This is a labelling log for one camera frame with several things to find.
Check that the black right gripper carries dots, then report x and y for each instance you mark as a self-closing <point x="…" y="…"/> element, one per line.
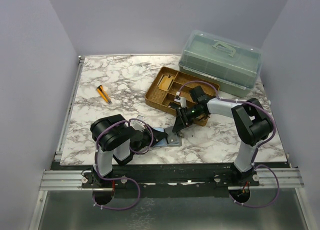
<point x="181" y="120"/>

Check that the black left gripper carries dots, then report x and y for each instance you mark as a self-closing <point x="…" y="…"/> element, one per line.
<point x="155" y="136"/>

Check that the grey card holder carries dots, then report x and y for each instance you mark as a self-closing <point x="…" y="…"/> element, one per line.
<point x="163" y="142"/>

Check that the yellow cards in tray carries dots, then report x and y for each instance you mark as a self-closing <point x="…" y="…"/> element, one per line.
<point x="165" y="82"/>

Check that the woven wicker divided tray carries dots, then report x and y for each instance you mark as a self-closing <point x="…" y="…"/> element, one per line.
<point x="183" y="82"/>

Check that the orange utility knife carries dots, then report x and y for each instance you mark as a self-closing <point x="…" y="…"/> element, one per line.
<point x="103" y="94"/>

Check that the clear green plastic toolbox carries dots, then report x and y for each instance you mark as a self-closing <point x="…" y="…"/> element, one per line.
<point x="234" y="66"/>

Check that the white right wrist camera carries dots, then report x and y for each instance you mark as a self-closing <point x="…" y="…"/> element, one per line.
<point x="180" y="99"/>

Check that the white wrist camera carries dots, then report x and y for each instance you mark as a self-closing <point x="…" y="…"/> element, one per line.
<point x="180" y="99"/>
<point x="137" y="123"/>

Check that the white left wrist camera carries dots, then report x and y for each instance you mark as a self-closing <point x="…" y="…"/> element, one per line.
<point x="137" y="123"/>

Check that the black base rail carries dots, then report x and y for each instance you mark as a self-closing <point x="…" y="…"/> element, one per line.
<point x="152" y="181"/>

